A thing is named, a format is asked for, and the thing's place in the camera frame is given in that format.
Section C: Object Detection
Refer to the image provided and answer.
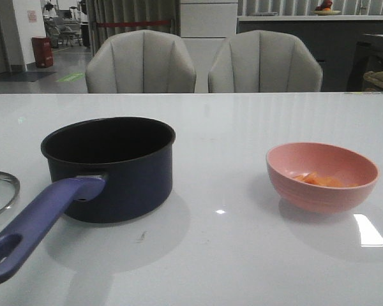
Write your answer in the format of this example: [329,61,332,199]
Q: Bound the grey curtain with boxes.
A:
[86,0,180,54]

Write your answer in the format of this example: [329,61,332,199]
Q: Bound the fruit plate on counter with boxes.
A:
[312,0,341,16]

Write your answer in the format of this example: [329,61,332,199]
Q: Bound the red barrier belt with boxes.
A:
[95,20,172,27]

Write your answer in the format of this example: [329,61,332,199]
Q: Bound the orange ham slices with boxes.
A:
[293,172,344,187]

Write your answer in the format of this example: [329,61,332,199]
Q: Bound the left beige armchair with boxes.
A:
[86,30,197,94]

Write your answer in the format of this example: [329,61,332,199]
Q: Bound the white cabinet drawers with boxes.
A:
[179,1,238,93]

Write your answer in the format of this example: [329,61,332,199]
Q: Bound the grey counter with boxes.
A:
[237,15,383,92]

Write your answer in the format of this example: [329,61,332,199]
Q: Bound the red trash bin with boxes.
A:
[31,36,54,68]

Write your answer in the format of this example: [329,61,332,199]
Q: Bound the dark blue saucepan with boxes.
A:
[0,117,176,284]

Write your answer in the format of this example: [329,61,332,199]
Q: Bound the glass pot lid blue knob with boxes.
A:
[0,171,20,214]

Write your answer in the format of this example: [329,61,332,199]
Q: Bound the right beige armchair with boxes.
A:
[207,30,323,93]

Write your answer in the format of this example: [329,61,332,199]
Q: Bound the beige armchair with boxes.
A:
[207,30,323,93]
[86,30,197,94]

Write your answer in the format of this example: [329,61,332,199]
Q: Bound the pink bowl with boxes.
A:
[266,142,379,214]

